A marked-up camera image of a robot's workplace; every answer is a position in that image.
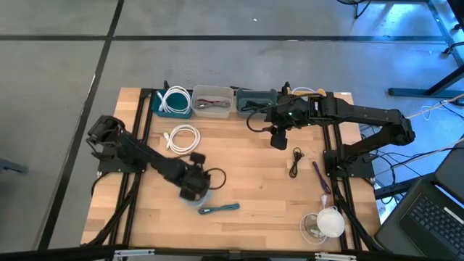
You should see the magenta braided cable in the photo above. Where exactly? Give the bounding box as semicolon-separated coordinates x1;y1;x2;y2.
202;98;230;107

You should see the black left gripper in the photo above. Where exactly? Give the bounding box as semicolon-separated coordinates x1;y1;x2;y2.
180;152;212;202

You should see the light blue cable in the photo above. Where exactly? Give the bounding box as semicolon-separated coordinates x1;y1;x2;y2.
183;190;215;209

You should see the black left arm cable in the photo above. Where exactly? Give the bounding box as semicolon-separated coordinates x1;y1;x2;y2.
205;167;228;191

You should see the black folded cable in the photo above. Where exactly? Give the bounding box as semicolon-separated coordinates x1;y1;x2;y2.
288;146;305;179

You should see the thin white coiled cable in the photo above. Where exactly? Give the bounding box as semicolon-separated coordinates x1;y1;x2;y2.
299;194;329;246

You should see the pale flat cable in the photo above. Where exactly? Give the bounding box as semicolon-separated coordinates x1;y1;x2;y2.
291;86;317;96

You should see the grey braided cable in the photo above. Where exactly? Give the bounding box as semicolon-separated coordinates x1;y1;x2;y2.
195;98;231;109

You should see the black desk leg frame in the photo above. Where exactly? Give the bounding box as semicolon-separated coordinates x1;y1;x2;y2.
388;0;464;98

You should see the yellow cord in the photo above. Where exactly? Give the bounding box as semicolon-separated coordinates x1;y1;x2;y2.
404;93;464;120

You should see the large white cable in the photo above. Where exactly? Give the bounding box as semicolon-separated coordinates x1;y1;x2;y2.
156;86;192;115

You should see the purple braided cable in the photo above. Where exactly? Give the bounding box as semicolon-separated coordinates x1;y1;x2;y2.
311;160;332;195

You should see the black camera frame bar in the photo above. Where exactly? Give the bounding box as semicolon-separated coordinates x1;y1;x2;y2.
0;243;464;261

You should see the teal plastic bin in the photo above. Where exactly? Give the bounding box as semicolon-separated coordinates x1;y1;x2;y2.
151;88;194;120

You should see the teal braided cable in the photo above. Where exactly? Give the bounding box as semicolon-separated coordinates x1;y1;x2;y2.
197;202;241;215

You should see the small white cable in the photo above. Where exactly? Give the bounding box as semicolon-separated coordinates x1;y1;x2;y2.
162;124;202;156

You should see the yellow plastic bin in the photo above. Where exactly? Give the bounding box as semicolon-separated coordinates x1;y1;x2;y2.
279;85;327;99

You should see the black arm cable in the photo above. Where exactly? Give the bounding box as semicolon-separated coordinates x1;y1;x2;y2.
246;93;315;133
205;167;228;191

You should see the grey-blue plastic bin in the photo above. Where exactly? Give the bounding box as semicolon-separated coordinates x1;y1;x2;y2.
235;88;279;119

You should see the white plastic bin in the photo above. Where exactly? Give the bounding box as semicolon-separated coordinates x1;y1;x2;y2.
190;84;235;120

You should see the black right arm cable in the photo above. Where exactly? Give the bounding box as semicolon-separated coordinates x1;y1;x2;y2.
246;93;315;133

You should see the black aluminium frame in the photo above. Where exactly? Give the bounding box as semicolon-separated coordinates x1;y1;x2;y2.
81;87;159;248
320;92;385;253

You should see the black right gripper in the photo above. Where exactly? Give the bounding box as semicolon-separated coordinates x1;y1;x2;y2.
265;82;310;151

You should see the open black laptop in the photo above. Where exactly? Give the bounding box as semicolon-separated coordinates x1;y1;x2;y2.
374;177;464;260

